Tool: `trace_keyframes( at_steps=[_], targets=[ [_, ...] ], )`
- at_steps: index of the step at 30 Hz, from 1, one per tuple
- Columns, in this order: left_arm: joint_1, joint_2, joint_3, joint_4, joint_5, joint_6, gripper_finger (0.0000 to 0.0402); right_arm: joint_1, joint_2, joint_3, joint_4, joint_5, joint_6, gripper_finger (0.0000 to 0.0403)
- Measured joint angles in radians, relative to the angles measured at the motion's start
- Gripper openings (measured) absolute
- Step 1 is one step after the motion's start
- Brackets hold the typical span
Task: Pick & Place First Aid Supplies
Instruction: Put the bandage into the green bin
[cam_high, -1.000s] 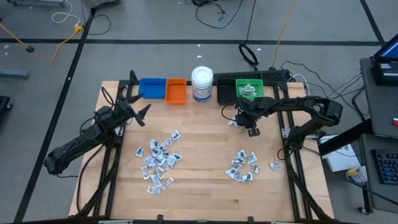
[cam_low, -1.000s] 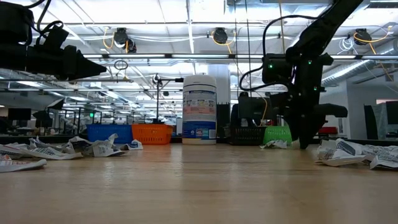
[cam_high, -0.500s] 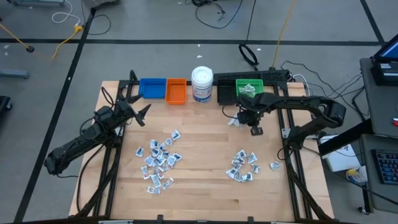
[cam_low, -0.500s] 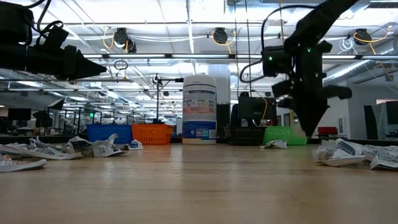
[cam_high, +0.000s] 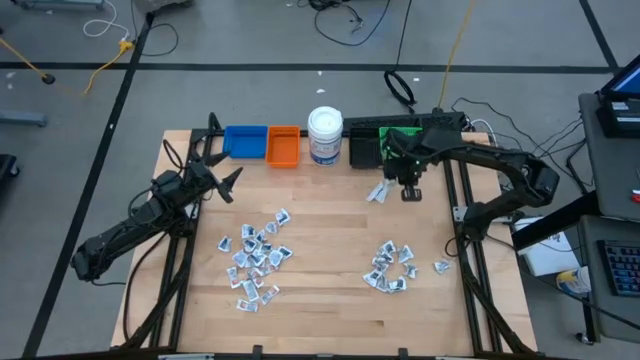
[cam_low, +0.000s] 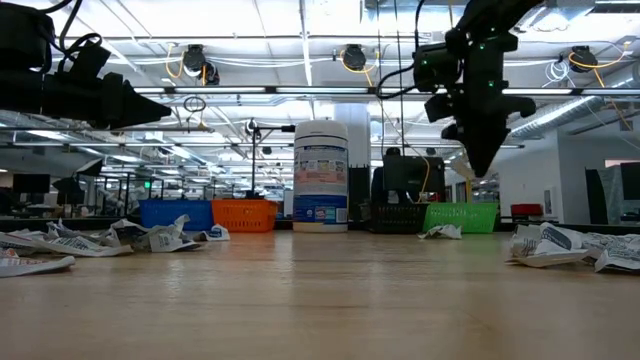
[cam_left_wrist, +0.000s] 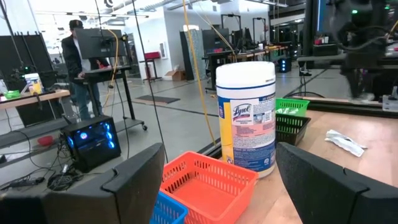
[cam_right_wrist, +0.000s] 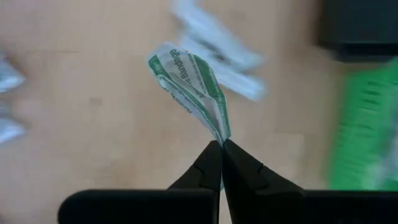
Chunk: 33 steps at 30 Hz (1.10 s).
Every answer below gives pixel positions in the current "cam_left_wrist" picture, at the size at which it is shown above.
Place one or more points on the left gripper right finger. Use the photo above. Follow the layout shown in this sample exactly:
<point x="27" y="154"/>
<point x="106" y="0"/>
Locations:
<point x="335" y="199"/>

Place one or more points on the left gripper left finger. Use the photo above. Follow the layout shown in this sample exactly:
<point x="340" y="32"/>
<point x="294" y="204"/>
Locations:
<point x="93" y="205"/>

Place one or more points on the plain white wipe packet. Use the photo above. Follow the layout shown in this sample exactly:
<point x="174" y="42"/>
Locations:
<point x="343" y="143"/>
<point x="286" y="111"/>

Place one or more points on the white disinfecting wipes canister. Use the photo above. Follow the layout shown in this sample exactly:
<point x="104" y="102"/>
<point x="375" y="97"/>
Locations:
<point x="245" y="124"/>

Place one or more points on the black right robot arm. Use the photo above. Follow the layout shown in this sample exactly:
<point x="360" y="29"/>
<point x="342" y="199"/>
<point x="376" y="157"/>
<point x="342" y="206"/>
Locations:
<point x="360" y="31"/>

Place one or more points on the black computer tower blue lights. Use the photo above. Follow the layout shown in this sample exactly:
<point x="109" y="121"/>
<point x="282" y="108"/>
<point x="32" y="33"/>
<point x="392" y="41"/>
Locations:
<point x="90" y="143"/>

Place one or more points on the green plastic basket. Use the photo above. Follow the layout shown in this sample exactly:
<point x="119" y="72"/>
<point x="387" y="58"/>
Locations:
<point x="295" y="104"/>

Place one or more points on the black power brick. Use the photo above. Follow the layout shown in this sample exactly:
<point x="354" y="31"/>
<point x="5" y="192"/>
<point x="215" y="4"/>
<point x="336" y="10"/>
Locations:
<point x="26" y="183"/>

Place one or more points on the blue plastic basket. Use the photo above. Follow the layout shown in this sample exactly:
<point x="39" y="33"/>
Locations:
<point x="168" y="211"/>

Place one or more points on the black speaker blue light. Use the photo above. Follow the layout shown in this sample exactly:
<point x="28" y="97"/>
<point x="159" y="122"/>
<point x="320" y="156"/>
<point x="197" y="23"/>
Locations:
<point x="284" y="64"/>

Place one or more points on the red bowl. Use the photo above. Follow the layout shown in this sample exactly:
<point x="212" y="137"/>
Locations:
<point x="45" y="140"/>

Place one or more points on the black plastic basket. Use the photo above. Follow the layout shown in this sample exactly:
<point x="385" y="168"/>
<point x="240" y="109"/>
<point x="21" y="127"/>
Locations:
<point x="290" y="127"/>

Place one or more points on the orange plastic basket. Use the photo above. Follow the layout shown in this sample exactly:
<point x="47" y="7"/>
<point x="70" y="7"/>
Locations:
<point x="205" y="193"/>

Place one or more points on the wooden side table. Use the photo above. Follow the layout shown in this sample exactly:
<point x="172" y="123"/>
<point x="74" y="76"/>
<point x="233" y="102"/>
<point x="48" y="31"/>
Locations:
<point x="37" y="98"/>

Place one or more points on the dark floor mat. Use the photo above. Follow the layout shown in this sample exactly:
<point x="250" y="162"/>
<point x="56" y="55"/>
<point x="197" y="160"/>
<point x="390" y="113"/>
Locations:
<point x="157" y="99"/>

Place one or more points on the black rolling monitor cart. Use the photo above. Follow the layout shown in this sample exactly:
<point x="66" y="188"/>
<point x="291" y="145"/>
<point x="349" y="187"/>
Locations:
<point x="105" y="74"/>

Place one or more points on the yellow white wipes canister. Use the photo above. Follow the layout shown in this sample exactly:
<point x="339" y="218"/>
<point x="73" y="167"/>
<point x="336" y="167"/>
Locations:
<point x="33" y="83"/>

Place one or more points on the small green container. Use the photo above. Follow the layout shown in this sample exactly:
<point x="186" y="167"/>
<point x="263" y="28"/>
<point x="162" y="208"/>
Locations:
<point x="12" y="94"/>

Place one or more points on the black background desk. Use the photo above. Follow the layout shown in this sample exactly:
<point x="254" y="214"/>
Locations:
<point x="217" y="59"/>

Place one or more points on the cardboard box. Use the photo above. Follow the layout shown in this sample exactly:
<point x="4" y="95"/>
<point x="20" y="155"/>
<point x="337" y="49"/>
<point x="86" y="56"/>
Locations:
<point x="175" y="75"/>

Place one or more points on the person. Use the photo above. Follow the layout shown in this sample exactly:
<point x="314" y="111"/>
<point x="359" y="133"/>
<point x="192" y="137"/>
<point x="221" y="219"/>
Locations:
<point x="70" y="53"/>

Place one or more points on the red stool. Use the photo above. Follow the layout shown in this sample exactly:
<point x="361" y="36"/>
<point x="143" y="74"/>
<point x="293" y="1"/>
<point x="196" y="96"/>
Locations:
<point x="152" y="56"/>

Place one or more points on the black monitor on cart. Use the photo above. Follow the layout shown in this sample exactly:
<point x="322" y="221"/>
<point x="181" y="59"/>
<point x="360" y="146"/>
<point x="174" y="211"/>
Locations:
<point x="96" y="43"/>

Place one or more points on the black grey room divider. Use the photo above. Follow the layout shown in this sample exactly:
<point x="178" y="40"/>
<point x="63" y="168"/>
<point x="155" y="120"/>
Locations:
<point x="192" y="53"/>

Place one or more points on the black partition panel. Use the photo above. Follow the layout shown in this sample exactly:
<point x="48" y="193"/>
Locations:
<point x="12" y="56"/>

